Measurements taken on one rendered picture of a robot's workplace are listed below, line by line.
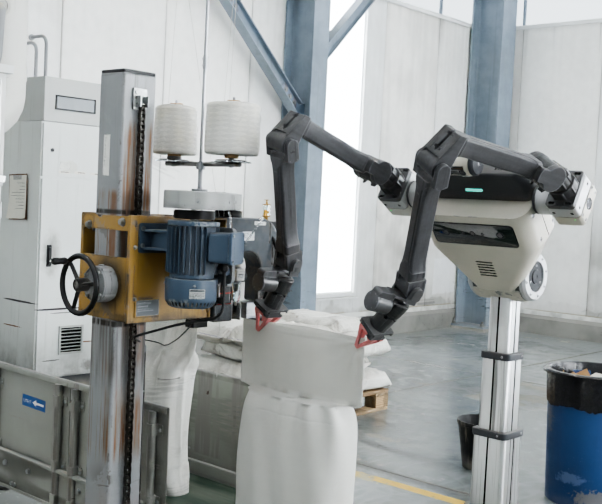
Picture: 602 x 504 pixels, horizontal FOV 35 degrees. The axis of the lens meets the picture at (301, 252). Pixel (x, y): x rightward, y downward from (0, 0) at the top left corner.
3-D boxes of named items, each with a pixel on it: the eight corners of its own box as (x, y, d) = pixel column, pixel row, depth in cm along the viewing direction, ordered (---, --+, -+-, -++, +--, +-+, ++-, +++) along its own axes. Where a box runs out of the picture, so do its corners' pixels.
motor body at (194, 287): (227, 308, 277) (231, 222, 276) (188, 311, 265) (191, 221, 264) (192, 303, 287) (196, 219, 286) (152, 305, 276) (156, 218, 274)
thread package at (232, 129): (270, 160, 286) (273, 102, 285) (230, 156, 274) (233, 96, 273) (232, 159, 297) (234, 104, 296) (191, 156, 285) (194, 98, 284)
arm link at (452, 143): (456, 132, 235) (434, 115, 243) (430, 179, 240) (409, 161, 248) (571, 170, 261) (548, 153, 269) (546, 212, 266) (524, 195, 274)
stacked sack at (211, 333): (296, 339, 638) (297, 318, 637) (221, 346, 590) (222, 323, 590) (252, 331, 667) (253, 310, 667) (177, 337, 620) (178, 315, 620)
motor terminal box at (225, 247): (244, 272, 277) (246, 232, 276) (231, 274, 267) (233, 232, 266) (218, 270, 279) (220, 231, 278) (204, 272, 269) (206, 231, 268)
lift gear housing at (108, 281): (118, 303, 278) (119, 265, 277) (102, 304, 273) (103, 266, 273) (96, 299, 285) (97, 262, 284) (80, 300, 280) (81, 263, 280)
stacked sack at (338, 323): (376, 338, 660) (378, 316, 659) (336, 343, 627) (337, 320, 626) (304, 326, 704) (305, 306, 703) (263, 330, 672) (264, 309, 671)
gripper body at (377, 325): (357, 320, 270) (373, 304, 266) (378, 319, 277) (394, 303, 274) (369, 339, 267) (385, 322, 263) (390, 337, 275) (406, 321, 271)
